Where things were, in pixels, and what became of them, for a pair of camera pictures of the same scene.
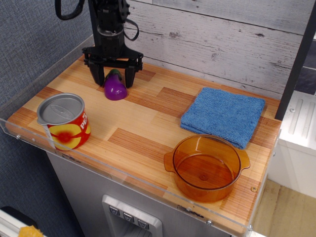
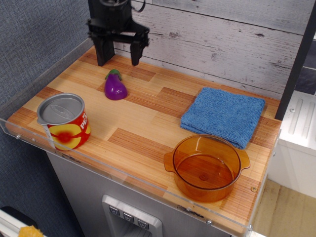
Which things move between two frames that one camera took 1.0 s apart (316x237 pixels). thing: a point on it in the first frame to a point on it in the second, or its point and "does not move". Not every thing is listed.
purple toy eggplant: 114,89 does not move
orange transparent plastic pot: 205,167 does not move
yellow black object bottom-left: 14,224 does not move
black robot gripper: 111,51 to 112,19
